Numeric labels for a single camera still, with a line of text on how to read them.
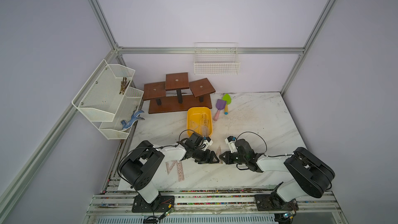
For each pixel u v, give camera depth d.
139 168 0.46
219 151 0.91
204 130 1.01
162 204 0.73
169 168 0.86
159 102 1.12
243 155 0.70
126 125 0.82
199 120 1.05
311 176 0.45
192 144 0.73
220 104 1.15
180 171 0.84
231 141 0.83
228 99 1.19
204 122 1.04
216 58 0.96
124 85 0.82
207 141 0.84
